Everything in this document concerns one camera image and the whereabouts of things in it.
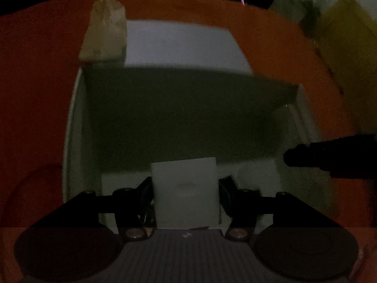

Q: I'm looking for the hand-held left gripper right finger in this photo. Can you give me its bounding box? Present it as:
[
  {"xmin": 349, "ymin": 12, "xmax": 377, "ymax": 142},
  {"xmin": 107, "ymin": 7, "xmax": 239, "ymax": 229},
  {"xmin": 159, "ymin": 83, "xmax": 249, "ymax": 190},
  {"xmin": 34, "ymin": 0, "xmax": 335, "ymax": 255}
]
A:
[{"xmin": 218, "ymin": 176, "xmax": 342, "ymax": 240}]

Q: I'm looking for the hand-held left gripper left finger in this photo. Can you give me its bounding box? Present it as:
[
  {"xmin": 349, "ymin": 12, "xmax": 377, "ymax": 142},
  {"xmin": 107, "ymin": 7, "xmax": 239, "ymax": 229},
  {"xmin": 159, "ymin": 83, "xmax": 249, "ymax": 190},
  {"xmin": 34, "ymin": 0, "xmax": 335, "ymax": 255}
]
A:
[{"xmin": 28, "ymin": 177, "xmax": 155, "ymax": 241}]

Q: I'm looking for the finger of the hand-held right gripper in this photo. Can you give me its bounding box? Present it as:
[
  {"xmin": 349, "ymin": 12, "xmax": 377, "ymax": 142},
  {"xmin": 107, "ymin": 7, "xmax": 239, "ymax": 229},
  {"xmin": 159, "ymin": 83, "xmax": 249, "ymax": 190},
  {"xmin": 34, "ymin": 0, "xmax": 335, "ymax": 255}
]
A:
[{"xmin": 283, "ymin": 134, "xmax": 377, "ymax": 180}]

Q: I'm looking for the white power adapter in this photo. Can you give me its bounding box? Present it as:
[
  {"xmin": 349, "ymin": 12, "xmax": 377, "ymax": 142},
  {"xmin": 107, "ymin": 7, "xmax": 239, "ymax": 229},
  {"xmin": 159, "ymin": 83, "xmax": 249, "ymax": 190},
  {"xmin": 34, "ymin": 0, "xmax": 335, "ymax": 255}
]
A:
[{"xmin": 151, "ymin": 157, "xmax": 221, "ymax": 230}]

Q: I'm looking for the white cardboard box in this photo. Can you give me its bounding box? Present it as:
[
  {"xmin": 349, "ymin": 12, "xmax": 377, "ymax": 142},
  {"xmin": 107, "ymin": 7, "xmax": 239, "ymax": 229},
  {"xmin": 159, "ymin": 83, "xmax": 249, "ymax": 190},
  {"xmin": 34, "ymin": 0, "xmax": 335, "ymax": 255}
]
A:
[{"xmin": 62, "ymin": 65, "xmax": 339, "ymax": 231}]

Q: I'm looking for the white box lid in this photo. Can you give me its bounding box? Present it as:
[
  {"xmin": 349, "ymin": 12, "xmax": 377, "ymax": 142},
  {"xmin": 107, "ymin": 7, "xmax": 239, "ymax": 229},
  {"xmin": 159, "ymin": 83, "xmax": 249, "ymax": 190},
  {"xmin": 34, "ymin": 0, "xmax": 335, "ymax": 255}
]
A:
[{"xmin": 124, "ymin": 20, "xmax": 255, "ymax": 76}]

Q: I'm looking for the yellow wooden board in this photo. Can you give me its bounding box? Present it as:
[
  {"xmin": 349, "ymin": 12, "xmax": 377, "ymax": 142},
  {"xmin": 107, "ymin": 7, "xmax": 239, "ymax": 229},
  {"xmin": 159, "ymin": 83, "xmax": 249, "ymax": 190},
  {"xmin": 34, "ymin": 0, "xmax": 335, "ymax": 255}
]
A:
[{"xmin": 316, "ymin": 0, "xmax": 377, "ymax": 95}]

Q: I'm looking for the orange blanket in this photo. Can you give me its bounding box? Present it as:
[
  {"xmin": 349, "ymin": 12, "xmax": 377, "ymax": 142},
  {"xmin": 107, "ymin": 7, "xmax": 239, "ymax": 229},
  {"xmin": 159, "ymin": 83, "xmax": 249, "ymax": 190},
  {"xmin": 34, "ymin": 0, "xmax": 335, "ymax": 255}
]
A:
[{"xmin": 0, "ymin": 0, "xmax": 377, "ymax": 283}]

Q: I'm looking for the white cabinet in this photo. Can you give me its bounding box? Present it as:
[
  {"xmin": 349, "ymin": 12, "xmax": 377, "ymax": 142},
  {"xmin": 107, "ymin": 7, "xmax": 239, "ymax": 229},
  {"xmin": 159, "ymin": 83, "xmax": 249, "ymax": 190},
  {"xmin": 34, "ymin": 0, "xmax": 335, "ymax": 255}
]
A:
[{"xmin": 269, "ymin": 0, "xmax": 313, "ymax": 22}]

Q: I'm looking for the beige paper packet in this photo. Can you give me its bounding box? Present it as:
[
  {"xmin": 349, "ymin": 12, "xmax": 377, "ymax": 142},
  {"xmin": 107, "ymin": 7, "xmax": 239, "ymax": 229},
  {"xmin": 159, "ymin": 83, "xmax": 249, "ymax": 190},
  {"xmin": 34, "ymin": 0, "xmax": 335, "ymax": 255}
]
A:
[{"xmin": 79, "ymin": 0, "xmax": 128, "ymax": 63}]

